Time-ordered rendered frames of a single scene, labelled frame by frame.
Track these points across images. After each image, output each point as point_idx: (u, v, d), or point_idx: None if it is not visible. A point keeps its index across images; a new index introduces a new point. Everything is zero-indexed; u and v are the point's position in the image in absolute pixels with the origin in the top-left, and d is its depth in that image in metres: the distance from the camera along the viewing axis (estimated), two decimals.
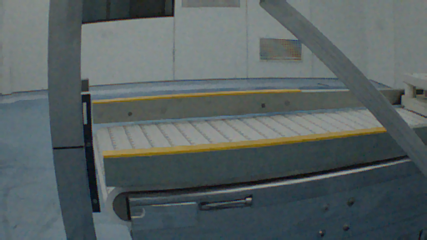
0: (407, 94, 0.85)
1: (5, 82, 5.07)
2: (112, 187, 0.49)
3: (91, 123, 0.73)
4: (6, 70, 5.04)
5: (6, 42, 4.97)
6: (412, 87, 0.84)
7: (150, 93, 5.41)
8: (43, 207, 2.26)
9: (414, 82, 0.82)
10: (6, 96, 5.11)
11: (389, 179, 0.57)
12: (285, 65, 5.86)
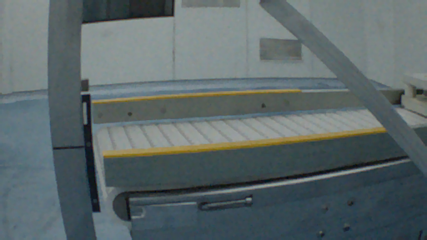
0: (407, 94, 0.85)
1: (5, 82, 5.07)
2: (112, 187, 0.49)
3: (91, 123, 0.73)
4: (6, 70, 5.04)
5: (6, 42, 4.97)
6: (412, 87, 0.84)
7: (150, 93, 5.41)
8: (43, 207, 2.26)
9: (414, 82, 0.82)
10: (6, 96, 5.11)
11: (389, 179, 0.57)
12: (285, 65, 5.86)
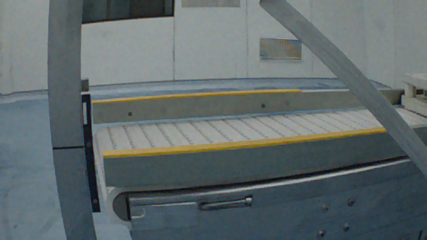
0: (407, 94, 0.85)
1: (5, 82, 5.07)
2: (112, 187, 0.49)
3: (91, 123, 0.73)
4: (6, 70, 5.04)
5: (6, 42, 4.97)
6: (412, 87, 0.84)
7: (150, 93, 5.41)
8: (43, 207, 2.26)
9: (414, 82, 0.82)
10: (6, 96, 5.11)
11: (389, 179, 0.57)
12: (285, 65, 5.86)
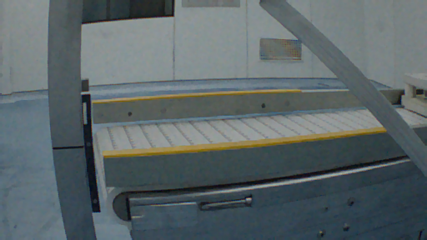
0: (407, 94, 0.85)
1: (5, 82, 5.07)
2: (112, 187, 0.49)
3: (91, 123, 0.73)
4: (6, 70, 5.04)
5: (6, 42, 4.97)
6: (412, 87, 0.84)
7: (150, 93, 5.41)
8: (43, 207, 2.26)
9: (414, 82, 0.82)
10: (6, 96, 5.11)
11: (389, 179, 0.57)
12: (285, 65, 5.86)
